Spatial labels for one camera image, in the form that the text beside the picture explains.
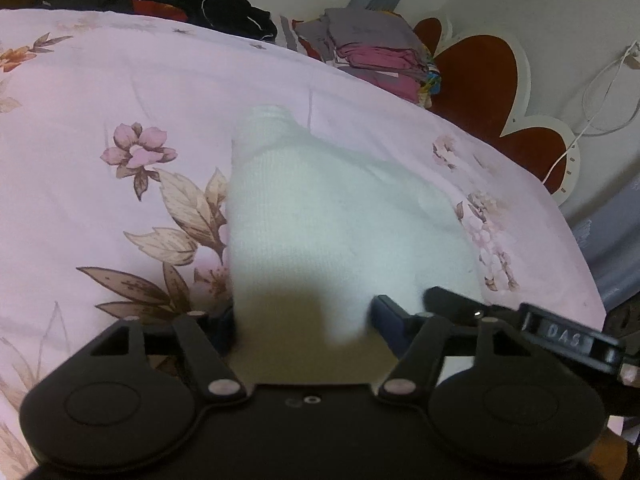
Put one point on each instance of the pink floral bedsheet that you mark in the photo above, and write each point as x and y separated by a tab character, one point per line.
100	110

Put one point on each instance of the red and white headboard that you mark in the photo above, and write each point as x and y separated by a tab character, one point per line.
480	85

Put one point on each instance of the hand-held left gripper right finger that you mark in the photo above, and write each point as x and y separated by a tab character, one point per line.
387	325

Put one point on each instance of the red white striped cloth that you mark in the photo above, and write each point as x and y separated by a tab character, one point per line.
295	35

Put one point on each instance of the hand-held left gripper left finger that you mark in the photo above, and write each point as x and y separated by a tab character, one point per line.
200	355

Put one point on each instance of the small white cloth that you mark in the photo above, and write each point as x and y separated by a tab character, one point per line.
320	220

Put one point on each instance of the red orange cloth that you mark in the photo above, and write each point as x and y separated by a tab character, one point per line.
150	6

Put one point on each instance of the stack of folded clothes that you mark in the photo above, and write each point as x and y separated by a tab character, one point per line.
380	50

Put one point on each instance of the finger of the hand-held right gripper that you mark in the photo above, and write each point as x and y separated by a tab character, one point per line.
465	305

